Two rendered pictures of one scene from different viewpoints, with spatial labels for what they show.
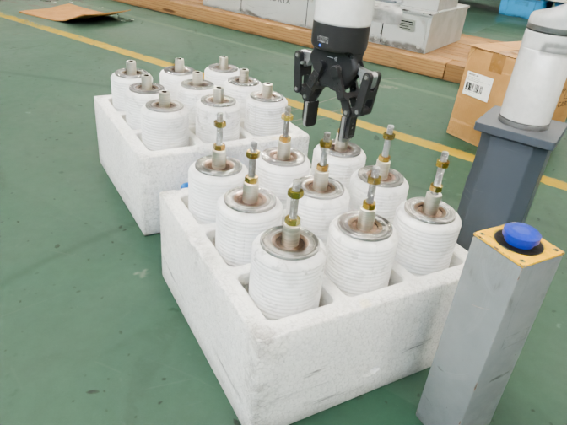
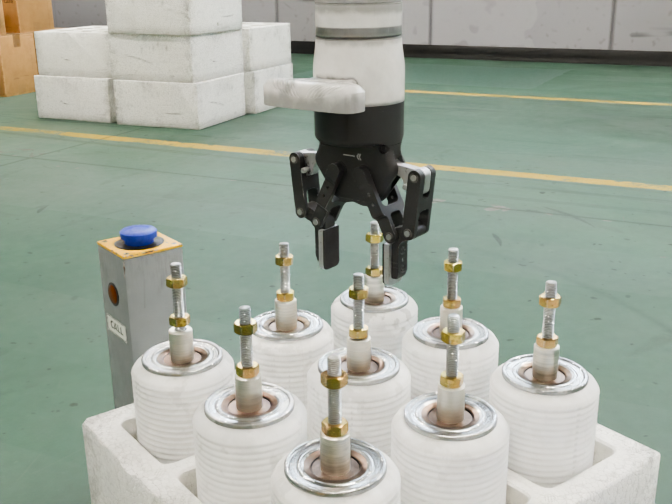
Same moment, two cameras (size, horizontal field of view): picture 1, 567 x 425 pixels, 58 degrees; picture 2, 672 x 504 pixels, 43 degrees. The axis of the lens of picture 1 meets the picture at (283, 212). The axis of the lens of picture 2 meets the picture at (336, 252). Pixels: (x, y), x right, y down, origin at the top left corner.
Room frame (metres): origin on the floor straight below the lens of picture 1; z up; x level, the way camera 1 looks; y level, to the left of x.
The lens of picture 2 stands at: (1.41, -0.15, 0.60)
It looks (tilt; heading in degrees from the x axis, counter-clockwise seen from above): 18 degrees down; 174
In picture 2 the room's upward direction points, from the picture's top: 1 degrees counter-clockwise
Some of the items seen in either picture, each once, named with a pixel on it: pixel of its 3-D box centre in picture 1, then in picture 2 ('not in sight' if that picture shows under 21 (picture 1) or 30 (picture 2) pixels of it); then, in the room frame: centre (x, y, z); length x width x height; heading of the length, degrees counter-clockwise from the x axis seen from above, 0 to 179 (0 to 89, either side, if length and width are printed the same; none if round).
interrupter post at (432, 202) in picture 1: (431, 203); (181, 345); (0.67, -0.21, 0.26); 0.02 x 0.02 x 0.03
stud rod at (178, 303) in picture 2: (439, 176); (178, 302); (0.67, -0.21, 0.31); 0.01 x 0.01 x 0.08
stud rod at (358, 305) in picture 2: (324, 156); (358, 313); (0.71, -0.05, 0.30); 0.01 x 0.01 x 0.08
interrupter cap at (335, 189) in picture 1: (320, 187); (358, 366); (0.71, -0.05, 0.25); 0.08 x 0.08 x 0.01
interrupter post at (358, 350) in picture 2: (321, 180); (358, 353); (0.71, -0.05, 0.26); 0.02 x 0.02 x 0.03
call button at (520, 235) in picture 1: (520, 238); (138, 237); (0.50, -0.27, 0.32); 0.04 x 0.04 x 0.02
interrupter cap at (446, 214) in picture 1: (429, 211); (182, 358); (0.67, -0.21, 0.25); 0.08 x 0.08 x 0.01
